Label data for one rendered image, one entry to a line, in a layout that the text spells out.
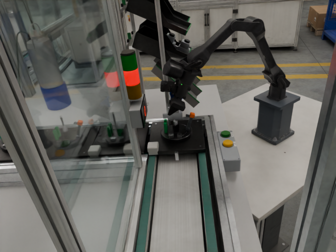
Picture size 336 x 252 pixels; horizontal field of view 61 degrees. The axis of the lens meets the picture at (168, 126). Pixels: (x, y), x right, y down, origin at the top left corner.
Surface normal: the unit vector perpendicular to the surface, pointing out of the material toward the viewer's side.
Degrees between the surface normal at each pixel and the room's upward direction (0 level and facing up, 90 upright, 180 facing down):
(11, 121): 90
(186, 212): 0
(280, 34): 90
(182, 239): 0
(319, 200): 90
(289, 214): 0
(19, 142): 90
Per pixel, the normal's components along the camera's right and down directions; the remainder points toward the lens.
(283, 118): 0.56, 0.39
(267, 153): -0.10, -0.84
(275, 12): -0.18, 0.54
